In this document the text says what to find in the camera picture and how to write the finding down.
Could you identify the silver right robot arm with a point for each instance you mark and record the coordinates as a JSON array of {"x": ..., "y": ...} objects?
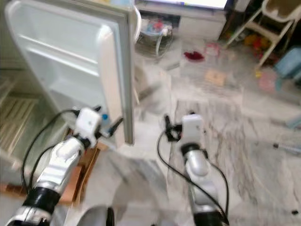
[{"x": 197, "y": 165}]

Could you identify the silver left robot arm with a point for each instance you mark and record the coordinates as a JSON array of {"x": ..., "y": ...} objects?
[{"x": 63, "y": 155}]

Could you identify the white-lined fridge door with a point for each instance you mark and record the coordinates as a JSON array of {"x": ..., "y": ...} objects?
[{"x": 66, "y": 56}]

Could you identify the grey fridge cabinet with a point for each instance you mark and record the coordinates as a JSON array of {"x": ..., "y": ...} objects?
[{"x": 11, "y": 84}]

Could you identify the orange floor tile toy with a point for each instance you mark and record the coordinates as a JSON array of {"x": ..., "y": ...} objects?
[{"x": 215, "y": 77}]

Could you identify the dark red cloth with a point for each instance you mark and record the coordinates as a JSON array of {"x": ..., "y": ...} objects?
[{"x": 194, "y": 56}]

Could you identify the small pink container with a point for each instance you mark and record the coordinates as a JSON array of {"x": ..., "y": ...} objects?
[{"x": 211, "y": 48}]

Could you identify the pink floor tile toy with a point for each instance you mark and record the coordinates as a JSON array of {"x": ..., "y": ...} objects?
[{"x": 267, "y": 81}]

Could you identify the grey robot left leg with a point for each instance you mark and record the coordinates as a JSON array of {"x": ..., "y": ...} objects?
[{"x": 94, "y": 217}]

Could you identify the colourful baby bouncer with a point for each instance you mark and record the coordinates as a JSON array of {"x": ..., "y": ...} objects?
[{"x": 157, "y": 30}]

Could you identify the orange and red toys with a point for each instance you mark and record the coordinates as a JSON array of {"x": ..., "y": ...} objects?
[{"x": 256, "y": 42}]

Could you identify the grey metal rod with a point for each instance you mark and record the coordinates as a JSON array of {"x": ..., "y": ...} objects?
[{"x": 287, "y": 148}]

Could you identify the light blue plastic stool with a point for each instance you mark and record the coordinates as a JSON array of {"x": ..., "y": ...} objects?
[{"x": 289, "y": 66}]

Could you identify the bright white screen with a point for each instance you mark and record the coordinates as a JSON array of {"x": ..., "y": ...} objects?
[{"x": 183, "y": 2}]

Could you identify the wooden high chair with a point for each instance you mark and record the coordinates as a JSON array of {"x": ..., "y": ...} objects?
[{"x": 268, "y": 23}]

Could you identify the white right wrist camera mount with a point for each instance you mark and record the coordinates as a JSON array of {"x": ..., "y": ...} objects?
[{"x": 193, "y": 128}]

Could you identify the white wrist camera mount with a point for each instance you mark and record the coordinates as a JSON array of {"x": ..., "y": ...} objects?
[
  {"x": 193, "y": 128},
  {"x": 88, "y": 122}
]

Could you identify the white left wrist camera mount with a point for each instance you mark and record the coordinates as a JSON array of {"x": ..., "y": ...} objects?
[{"x": 88, "y": 122}]

